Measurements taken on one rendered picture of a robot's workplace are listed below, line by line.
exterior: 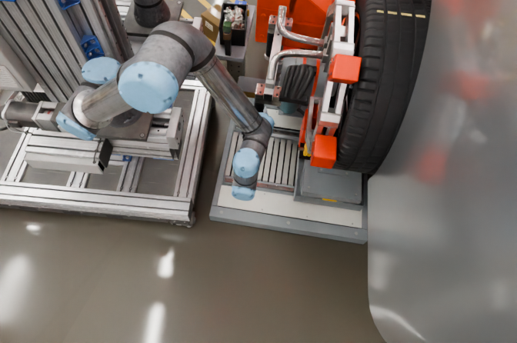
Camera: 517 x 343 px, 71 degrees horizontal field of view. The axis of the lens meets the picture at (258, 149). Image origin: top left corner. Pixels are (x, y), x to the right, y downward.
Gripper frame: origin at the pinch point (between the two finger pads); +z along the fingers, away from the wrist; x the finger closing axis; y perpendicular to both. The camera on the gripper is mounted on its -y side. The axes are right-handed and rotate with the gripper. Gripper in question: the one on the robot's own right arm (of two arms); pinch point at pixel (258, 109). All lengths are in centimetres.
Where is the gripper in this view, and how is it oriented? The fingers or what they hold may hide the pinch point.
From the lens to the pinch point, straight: 132.4
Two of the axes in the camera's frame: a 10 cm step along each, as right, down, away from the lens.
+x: -9.9, -1.5, 0.3
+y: 0.5, -4.9, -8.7
